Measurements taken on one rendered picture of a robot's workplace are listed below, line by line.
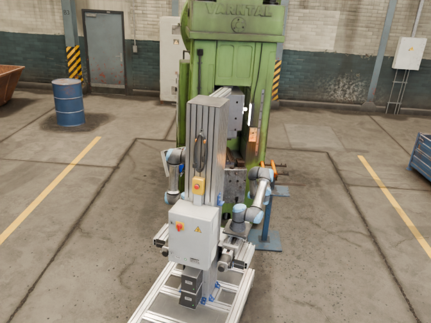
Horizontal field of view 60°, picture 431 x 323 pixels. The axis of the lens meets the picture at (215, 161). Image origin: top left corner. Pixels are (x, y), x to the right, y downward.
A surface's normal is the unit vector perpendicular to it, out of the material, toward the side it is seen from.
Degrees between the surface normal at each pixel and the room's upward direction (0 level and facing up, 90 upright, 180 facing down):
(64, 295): 0
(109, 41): 90
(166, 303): 0
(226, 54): 90
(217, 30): 90
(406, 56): 90
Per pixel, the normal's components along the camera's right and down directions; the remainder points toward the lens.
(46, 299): 0.05, -0.91
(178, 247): -0.32, 0.43
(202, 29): 0.13, 0.43
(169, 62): -0.09, 0.42
